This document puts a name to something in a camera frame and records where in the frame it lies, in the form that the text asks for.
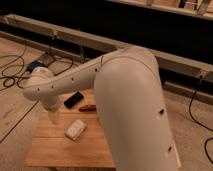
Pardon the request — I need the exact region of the black floor cable right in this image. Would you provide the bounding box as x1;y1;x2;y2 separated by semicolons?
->
188;75;213;165

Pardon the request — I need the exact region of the black rectangular block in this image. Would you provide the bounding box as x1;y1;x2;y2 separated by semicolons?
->
64;92;84;109

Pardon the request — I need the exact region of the wooden table board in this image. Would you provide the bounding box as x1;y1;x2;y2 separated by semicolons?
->
24;78;183;169

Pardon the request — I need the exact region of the black floor cable left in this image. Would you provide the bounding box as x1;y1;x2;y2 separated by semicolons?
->
0;43;81;144

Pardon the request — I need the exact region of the wooden frame beam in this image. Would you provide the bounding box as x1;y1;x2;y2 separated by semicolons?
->
0;14;213;83

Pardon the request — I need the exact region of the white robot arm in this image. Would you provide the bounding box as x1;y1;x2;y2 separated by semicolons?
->
23;46;178;171

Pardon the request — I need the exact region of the white sponge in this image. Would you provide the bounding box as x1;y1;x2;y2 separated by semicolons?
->
65;119;86;140

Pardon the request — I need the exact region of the black floor cable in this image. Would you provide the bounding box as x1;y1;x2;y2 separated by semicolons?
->
0;43;81;144
188;75;213;165

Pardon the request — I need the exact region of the brown oblong object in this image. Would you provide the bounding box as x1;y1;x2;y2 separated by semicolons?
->
79;105;96;112

